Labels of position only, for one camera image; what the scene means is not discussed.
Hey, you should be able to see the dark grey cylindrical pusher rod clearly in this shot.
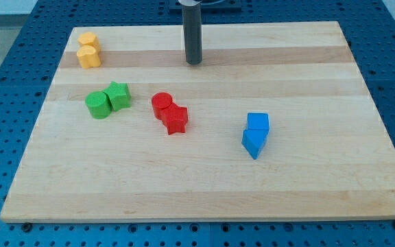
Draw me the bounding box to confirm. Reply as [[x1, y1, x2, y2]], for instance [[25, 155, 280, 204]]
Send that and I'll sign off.
[[181, 0, 202, 65]]

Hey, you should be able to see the red cylinder block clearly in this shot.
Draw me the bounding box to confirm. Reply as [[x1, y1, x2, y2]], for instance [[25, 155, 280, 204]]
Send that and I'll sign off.
[[151, 92, 173, 119]]

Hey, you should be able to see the yellow hexagon block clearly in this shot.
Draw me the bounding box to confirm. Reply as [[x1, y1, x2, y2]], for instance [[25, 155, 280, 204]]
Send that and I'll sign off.
[[77, 32, 101, 51]]

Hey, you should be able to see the red star block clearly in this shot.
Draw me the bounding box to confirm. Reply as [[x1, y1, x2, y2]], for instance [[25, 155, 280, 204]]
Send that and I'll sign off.
[[160, 103, 188, 135]]

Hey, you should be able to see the green star block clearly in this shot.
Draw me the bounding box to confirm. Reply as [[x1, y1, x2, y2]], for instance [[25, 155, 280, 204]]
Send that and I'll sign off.
[[103, 82, 132, 111]]

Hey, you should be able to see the yellow heart block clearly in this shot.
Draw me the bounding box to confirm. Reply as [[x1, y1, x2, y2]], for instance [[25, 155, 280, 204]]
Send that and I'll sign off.
[[76, 45, 101, 69]]

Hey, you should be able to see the blue cube block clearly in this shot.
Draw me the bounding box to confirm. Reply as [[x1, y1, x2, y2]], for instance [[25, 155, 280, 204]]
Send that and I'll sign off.
[[246, 113, 270, 130]]

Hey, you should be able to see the green cylinder block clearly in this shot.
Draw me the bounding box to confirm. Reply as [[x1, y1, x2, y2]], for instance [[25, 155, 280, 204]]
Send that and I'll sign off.
[[85, 91, 112, 119]]

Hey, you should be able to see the light wooden board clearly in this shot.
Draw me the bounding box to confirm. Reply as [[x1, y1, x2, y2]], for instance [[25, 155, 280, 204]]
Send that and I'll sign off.
[[0, 21, 395, 223]]

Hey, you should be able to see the blue triangular block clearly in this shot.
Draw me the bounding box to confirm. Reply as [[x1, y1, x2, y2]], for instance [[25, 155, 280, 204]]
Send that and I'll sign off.
[[241, 129, 269, 159]]

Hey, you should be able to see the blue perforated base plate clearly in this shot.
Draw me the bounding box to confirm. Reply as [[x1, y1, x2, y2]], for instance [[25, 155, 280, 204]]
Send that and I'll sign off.
[[0, 1, 395, 246]]

